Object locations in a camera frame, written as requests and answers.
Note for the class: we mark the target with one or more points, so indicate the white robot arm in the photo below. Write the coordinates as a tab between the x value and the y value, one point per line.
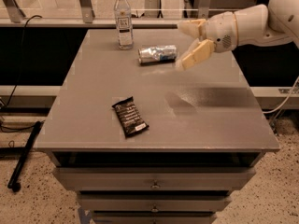
276	23

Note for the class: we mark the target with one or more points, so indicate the silver blue redbull can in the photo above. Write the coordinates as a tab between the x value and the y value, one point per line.
157	54

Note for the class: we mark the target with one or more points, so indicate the black snack bar wrapper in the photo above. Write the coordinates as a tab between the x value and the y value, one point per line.
129	117

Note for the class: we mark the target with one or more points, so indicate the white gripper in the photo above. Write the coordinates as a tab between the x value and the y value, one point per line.
220	32

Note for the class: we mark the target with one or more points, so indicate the grey drawer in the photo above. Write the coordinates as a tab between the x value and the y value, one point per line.
159	218
156	202
153	179

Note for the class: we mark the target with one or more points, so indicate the black rod on floor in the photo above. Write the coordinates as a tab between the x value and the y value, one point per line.
13	183

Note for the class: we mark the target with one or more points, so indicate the clear plastic water bottle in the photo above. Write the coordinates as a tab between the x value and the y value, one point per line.
123	19

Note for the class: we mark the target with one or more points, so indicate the middle grey drawer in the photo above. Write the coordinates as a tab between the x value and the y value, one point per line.
156	202

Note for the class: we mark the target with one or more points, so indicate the grey metal railing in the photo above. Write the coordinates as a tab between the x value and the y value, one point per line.
95	13

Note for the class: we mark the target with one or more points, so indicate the grey drawer cabinet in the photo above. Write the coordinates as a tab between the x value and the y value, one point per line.
204	117

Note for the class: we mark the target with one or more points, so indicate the bottom grey drawer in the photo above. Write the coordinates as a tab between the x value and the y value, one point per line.
159	218

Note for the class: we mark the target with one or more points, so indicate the top grey drawer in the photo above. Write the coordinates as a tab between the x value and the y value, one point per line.
153	179

